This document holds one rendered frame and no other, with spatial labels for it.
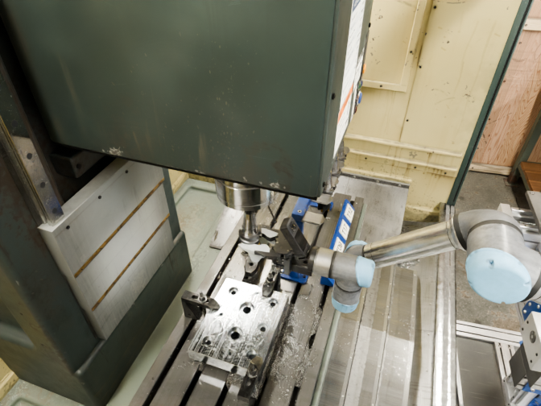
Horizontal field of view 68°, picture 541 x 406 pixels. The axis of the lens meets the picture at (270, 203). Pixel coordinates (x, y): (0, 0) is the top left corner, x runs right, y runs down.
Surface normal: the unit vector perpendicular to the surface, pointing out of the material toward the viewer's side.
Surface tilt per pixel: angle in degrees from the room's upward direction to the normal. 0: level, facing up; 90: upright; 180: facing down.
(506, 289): 88
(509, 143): 90
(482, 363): 0
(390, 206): 24
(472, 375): 0
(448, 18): 90
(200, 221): 0
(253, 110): 90
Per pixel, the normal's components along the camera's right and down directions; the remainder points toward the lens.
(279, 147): -0.33, 0.61
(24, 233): 0.95, 0.21
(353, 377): -0.05, -0.67
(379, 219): -0.13, -0.44
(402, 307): 0.04, -0.84
